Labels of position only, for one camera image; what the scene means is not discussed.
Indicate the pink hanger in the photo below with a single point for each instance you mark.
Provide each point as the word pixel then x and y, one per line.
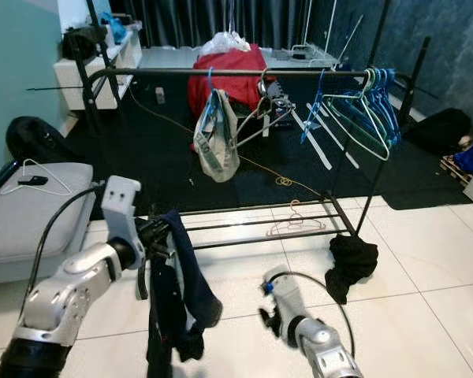
pixel 296 223

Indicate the white floor slat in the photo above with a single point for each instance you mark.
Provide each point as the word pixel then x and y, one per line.
pixel 311 144
pixel 335 140

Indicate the black clothes rack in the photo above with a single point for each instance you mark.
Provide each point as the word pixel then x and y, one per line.
pixel 229 72

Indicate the black metal device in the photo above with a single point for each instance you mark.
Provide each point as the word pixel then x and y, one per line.
pixel 277 96

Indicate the wooden pallet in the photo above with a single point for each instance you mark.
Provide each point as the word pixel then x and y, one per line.
pixel 453 161

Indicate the white low platform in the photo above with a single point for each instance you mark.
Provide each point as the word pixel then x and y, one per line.
pixel 165 57

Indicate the navy printed shirt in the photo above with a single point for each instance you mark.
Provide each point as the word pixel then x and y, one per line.
pixel 181 315

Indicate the thin black rod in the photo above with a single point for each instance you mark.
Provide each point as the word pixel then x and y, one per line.
pixel 79 89

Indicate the blue plastic bag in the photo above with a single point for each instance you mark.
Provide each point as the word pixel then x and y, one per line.
pixel 118 30

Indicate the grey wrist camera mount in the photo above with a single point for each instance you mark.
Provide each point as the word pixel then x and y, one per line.
pixel 284 295
pixel 120 203

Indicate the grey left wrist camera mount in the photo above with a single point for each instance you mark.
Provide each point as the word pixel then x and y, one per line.
pixel 120 203

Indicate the white shelf unit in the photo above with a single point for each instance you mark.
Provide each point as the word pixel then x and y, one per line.
pixel 71 83

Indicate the black long case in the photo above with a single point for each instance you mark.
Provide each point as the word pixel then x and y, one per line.
pixel 0 181

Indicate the black handbag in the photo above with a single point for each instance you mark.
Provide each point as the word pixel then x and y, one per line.
pixel 84 43

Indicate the black phone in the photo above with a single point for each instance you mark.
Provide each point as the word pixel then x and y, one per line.
pixel 34 180

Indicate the black backpack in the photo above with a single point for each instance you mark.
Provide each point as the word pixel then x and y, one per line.
pixel 43 142

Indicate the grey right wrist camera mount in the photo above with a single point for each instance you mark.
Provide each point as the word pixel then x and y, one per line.
pixel 284 295

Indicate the small grey floor box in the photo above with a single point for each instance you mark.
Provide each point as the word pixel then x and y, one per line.
pixel 161 95

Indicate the grey ottoman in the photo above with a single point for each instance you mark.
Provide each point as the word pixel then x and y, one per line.
pixel 31 228

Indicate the black floor bag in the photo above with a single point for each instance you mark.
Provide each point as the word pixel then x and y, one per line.
pixel 437 132

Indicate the red cloth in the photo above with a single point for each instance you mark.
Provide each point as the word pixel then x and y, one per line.
pixel 229 67

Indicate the dark curtain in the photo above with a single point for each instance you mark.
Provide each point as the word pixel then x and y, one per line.
pixel 189 20

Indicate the white plastic bag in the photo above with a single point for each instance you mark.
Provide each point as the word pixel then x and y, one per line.
pixel 225 43

